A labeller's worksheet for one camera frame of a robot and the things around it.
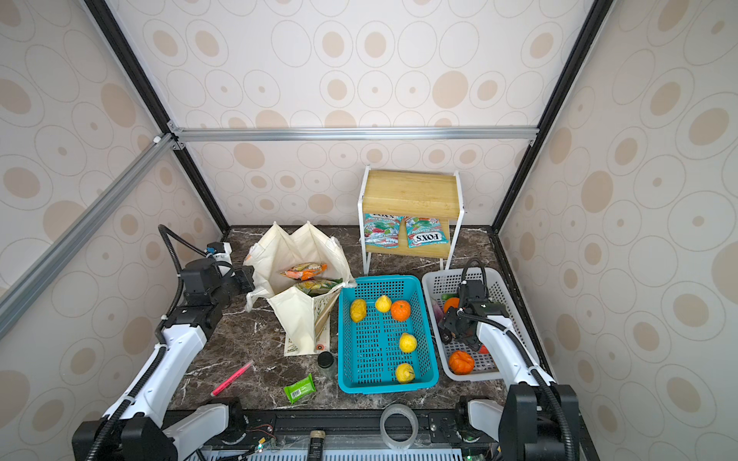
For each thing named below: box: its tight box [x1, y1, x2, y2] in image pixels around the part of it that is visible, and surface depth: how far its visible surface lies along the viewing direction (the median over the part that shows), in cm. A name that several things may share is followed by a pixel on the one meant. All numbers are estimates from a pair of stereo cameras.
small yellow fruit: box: [374, 294, 393, 314], surface depth 95 cm
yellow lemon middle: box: [398, 332, 418, 354], surface depth 86 cm
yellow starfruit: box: [349, 297, 368, 324], surface depth 93 cm
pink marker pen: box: [210, 360, 255, 397], surface depth 83 cm
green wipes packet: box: [283, 372, 317, 405], surface depth 81 cm
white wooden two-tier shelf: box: [357, 165, 467, 276], surface depth 85 cm
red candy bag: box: [280, 263, 328, 282], surface depth 91 cm
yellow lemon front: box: [395, 363, 416, 385], surface depth 80 cm
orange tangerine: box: [390, 299, 412, 322], surface depth 93 cm
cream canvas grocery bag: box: [244, 221, 357, 357], surface depth 83 cm
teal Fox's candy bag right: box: [403, 216, 449, 249], surface depth 96 cm
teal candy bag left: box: [363, 213, 405, 249], surface depth 95 cm
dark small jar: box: [317, 350, 334, 369], surface depth 77 cm
